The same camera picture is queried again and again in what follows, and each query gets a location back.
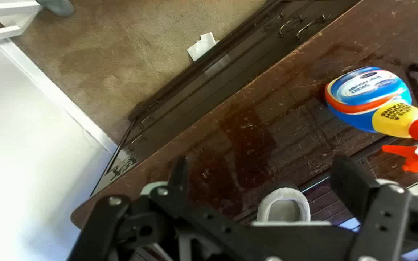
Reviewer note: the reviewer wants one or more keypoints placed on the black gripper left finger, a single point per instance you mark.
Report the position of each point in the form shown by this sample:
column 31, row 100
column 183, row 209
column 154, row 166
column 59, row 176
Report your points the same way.
column 124, row 230

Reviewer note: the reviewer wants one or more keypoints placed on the blue yellow spray bottle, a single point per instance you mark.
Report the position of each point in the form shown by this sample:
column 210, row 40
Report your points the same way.
column 378, row 100

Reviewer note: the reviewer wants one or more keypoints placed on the dark wooden table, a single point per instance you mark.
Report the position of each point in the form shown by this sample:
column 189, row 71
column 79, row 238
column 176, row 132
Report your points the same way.
column 278, row 131

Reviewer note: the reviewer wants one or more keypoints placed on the white paper scrap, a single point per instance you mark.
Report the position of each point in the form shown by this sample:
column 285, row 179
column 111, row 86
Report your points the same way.
column 202, row 45

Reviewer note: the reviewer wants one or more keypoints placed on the white shelf unit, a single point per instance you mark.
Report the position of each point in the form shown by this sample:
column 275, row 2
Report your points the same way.
column 17, row 16

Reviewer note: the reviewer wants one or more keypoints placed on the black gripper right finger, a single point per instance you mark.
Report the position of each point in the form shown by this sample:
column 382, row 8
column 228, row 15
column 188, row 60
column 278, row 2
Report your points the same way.
column 388, row 212

